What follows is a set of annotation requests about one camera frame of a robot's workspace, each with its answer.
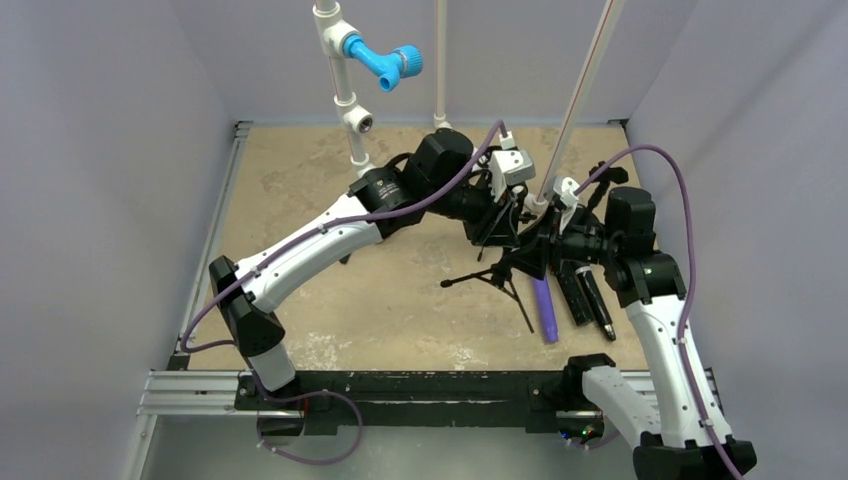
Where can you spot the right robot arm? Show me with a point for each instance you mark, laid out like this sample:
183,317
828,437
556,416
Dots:
684,434

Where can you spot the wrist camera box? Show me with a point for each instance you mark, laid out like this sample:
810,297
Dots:
565,198
509,166

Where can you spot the small black tripod stand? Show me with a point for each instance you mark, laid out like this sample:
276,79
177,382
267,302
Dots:
498,275

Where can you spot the black tripod stand with shockmount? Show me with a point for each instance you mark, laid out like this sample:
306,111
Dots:
501,228

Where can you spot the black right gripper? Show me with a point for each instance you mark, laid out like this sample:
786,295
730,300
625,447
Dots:
553,240

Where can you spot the black speckled condenser microphone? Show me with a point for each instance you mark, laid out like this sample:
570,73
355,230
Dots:
574,298

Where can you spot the purple microphone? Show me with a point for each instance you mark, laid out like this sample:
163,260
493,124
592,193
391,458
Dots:
546,310

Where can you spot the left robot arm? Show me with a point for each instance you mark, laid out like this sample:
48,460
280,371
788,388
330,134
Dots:
445,175

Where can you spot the black round-base microphone stand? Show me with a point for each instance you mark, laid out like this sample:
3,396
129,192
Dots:
612,175

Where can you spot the blue plastic faucet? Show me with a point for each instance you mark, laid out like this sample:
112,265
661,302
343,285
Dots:
403,62

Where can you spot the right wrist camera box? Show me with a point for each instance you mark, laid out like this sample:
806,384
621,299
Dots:
565,198

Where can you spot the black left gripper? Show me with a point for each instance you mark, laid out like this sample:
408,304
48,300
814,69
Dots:
491,213

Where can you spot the small dark grey microphone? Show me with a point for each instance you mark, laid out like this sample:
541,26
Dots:
594,299

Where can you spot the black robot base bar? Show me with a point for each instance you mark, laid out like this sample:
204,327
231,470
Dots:
536,401

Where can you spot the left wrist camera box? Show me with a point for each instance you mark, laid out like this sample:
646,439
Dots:
509,166

